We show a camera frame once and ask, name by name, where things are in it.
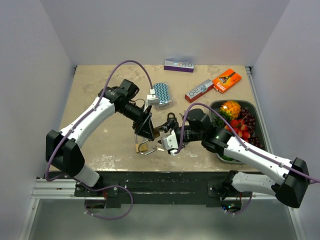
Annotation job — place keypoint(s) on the green avocado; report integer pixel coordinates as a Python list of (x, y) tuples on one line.
[(227, 158)]

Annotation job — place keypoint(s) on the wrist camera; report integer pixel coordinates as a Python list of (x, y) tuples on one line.
[(151, 100), (170, 143)]

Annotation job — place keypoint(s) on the toy pineapple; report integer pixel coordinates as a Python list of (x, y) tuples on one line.
[(229, 110)]

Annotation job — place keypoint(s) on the blue zigzag pouch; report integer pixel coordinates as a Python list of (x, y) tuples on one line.
[(163, 93)]

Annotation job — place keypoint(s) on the brass padlock with keys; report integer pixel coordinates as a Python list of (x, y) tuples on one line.
[(137, 145)]

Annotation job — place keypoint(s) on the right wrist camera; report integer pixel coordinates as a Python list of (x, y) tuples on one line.
[(170, 143)]

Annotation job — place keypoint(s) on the red white box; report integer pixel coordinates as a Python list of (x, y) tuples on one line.
[(199, 91)]

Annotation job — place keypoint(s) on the large brass padlock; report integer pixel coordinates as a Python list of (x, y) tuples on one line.
[(147, 142)]

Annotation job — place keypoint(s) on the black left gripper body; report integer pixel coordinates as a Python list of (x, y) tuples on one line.
[(137, 123)]

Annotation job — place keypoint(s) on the dark grapes bunch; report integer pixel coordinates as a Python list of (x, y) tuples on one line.
[(247, 124)]

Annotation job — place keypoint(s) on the aluminium rail frame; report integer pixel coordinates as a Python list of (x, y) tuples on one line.
[(64, 189)]

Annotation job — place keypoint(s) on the black padlock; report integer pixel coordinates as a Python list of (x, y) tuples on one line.
[(171, 116)]

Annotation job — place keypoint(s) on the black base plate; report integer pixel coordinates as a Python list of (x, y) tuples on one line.
[(117, 188)]

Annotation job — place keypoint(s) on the grey fruit tray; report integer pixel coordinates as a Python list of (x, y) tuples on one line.
[(252, 109)]

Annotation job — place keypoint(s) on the purple white box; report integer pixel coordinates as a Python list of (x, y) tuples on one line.
[(179, 64)]

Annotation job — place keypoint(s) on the orange box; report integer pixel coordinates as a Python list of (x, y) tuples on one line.
[(226, 80)]

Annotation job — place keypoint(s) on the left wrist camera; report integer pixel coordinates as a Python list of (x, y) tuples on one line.
[(151, 100)]

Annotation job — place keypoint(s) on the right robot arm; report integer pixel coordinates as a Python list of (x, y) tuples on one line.
[(280, 177)]

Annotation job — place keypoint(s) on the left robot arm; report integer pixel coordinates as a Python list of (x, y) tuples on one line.
[(63, 148)]

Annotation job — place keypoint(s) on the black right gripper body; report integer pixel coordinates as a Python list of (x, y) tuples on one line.
[(172, 125)]

